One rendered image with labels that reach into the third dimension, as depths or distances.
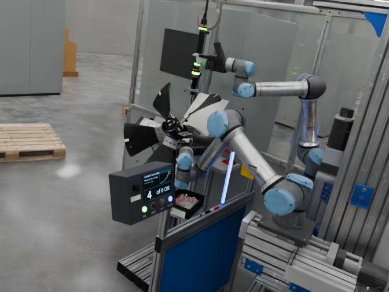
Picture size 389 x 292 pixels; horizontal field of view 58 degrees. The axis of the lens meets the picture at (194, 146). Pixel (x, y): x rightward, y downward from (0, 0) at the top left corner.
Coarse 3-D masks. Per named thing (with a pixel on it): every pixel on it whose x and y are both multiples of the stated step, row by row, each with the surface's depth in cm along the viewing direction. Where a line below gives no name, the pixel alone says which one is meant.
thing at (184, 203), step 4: (180, 196) 209; (184, 196) 210; (188, 196) 211; (176, 200) 204; (180, 200) 204; (184, 200) 206; (188, 200) 206; (196, 200) 208; (176, 204) 200; (180, 204) 201; (184, 204) 202; (188, 204) 203; (192, 204) 203; (188, 208) 198
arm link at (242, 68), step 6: (234, 60) 191; (240, 60) 190; (234, 66) 190; (240, 66) 188; (246, 66) 187; (252, 66) 187; (234, 72) 193; (240, 72) 189; (246, 72) 188; (252, 72) 190
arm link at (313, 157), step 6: (312, 150) 198; (318, 150) 199; (306, 156) 202; (312, 156) 195; (318, 156) 193; (306, 162) 201; (312, 162) 195; (318, 162) 193; (306, 168) 200; (312, 168) 196; (318, 168) 194; (312, 174) 196
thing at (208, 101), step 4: (208, 96) 234; (212, 96) 226; (216, 96) 221; (208, 100) 222; (212, 100) 218; (216, 100) 215; (220, 100) 214; (204, 104) 220; (208, 104) 216; (196, 108) 224; (200, 108) 217; (192, 112) 219
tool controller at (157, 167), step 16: (112, 176) 134; (128, 176) 130; (144, 176) 136; (160, 176) 143; (112, 192) 136; (128, 192) 130; (144, 192) 137; (160, 192) 144; (112, 208) 138; (128, 208) 132; (160, 208) 145; (128, 224) 133
